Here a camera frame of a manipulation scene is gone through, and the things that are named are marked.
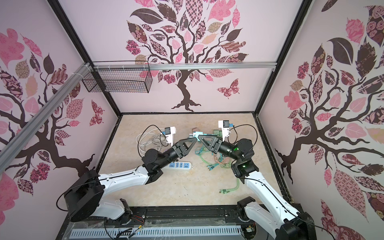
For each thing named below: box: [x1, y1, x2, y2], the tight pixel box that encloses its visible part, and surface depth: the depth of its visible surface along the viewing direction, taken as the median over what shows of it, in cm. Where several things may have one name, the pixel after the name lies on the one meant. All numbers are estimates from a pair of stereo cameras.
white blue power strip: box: [168, 161, 194, 170], surface depth 90 cm
